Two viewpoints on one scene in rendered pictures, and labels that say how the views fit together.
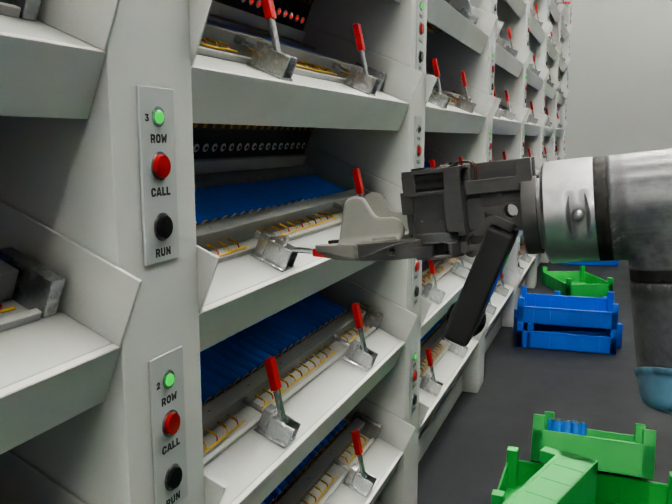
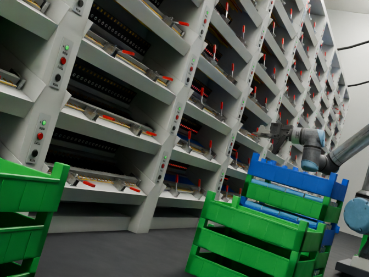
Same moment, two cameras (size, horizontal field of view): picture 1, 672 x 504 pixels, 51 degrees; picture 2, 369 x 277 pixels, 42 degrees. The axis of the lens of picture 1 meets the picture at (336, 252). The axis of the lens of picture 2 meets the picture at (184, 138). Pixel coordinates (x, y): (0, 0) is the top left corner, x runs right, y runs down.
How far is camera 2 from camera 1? 2.00 m
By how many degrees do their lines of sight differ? 12
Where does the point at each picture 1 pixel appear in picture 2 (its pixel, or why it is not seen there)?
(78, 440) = (220, 140)
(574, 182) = (297, 129)
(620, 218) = (303, 136)
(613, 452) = not seen: hidden behind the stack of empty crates
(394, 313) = not seen: hidden behind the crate
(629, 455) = not seen: hidden behind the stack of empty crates
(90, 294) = (229, 121)
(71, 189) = (231, 107)
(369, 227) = (263, 130)
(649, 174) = (308, 131)
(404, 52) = (274, 107)
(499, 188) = (286, 128)
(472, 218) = (280, 133)
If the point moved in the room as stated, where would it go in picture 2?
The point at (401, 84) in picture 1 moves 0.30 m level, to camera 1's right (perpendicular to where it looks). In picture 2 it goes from (271, 114) to (317, 127)
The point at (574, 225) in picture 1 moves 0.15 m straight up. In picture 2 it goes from (296, 136) to (303, 108)
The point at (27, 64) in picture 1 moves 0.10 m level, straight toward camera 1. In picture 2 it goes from (237, 92) to (246, 90)
